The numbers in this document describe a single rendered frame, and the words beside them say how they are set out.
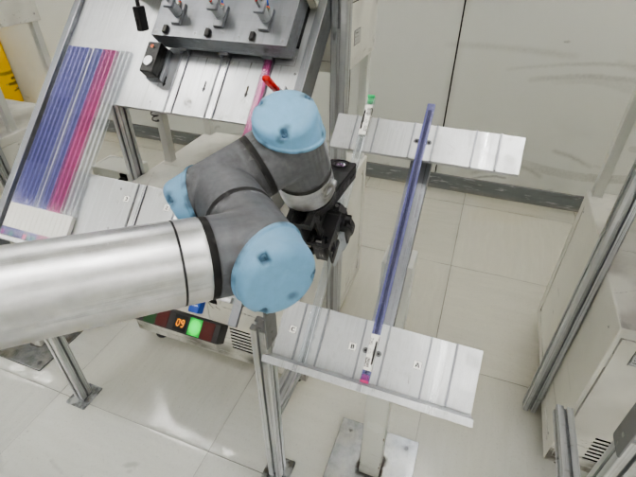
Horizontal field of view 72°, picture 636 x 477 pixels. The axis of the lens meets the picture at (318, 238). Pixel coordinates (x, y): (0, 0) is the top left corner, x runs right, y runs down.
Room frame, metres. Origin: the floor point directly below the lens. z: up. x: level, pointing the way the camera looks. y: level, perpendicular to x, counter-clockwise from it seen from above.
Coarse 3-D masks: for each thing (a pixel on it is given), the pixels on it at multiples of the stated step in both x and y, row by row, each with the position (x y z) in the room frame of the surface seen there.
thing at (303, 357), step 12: (360, 144) 0.75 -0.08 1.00; (360, 156) 0.74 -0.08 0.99; (348, 192) 0.69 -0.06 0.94; (324, 264) 0.60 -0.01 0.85; (324, 276) 0.58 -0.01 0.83; (324, 288) 0.56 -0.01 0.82; (312, 312) 0.54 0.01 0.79; (312, 324) 0.52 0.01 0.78; (312, 336) 0.51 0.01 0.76; (300, 360) 0.48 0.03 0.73
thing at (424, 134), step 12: (432, 108) 0.78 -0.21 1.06; (432, 120) 0.77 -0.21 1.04; (420, 132) 0.75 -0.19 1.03; (420, 144) 0.73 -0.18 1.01; (420, 156) 0.71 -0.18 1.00; (408, 192) 0.67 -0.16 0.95; (408, 204) 0.65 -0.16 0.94; (408, 216) 0.64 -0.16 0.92; (396, 240) 0.61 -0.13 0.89; (396, 252) 0.59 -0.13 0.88; (396, 264) 0.57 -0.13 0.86; (384, 288) 0.55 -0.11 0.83; (384, 300) 0.53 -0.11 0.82; (384, 312) 0.52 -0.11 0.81
